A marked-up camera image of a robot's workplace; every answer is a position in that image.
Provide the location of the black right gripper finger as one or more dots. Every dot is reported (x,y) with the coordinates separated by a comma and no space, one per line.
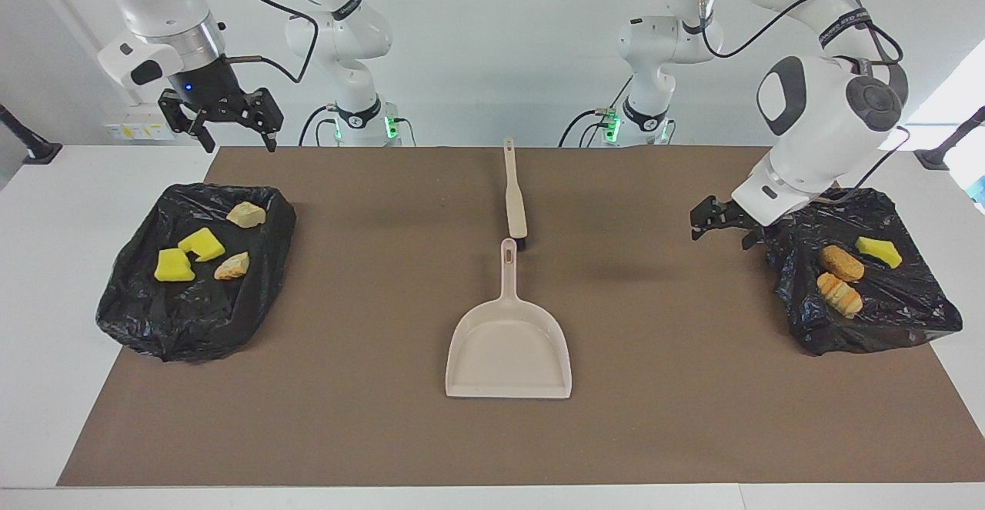
(268,114)
(173,108)

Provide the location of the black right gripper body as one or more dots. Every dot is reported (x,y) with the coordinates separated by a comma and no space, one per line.
(206,87)

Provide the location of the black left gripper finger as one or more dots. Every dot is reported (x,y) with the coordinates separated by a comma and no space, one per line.
(708,211)
(756,238)

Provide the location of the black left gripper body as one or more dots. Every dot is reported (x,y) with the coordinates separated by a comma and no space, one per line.
(742,218)

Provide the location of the brown cork-like sponge chunk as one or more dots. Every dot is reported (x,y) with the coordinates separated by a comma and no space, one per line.
(841,262)

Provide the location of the beige torn sponge chunk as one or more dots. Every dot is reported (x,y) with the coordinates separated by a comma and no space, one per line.
(839,294)
(246,214)

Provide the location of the small yellow sponge scrap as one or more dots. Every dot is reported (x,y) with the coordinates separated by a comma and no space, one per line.
(879,251)

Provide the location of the green and yellow sponge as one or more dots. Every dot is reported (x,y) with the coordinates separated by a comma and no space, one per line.
(202,243)

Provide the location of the orange white sponge chunk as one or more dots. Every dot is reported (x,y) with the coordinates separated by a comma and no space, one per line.
(232,266)

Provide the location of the yellow sponge piece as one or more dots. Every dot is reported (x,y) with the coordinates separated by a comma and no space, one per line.
(174,265)

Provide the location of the beige hand brush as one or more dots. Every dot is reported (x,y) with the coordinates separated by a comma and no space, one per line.
(515,202)

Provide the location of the beige plastic dustpan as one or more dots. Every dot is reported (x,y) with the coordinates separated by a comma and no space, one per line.
(508,348)

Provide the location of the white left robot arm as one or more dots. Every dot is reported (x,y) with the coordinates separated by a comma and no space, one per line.
(823,125)

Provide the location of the black bag lined bin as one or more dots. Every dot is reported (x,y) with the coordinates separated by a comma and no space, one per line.
(900,310)
(200,318)

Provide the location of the black clamp stand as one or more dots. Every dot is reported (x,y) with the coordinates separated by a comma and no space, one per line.
(35,148)
(935,158)

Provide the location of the blue object at edge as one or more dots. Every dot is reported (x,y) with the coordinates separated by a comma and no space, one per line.
(979,191)

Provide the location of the brown table mat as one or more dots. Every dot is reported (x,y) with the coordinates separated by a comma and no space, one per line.
(385,433)

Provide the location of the white wall socket box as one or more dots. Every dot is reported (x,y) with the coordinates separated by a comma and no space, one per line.
(131,129)

